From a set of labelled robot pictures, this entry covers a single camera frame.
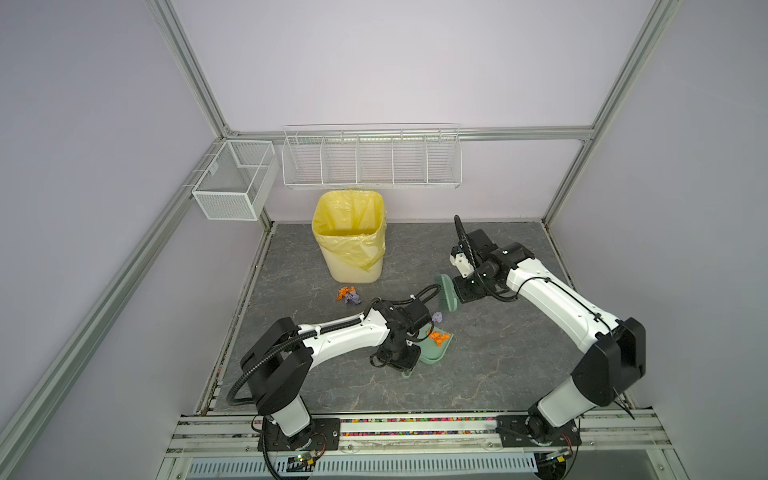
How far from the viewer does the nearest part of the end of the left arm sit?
71cm

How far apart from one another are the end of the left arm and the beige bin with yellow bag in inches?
11.2

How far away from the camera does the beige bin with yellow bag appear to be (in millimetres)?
842
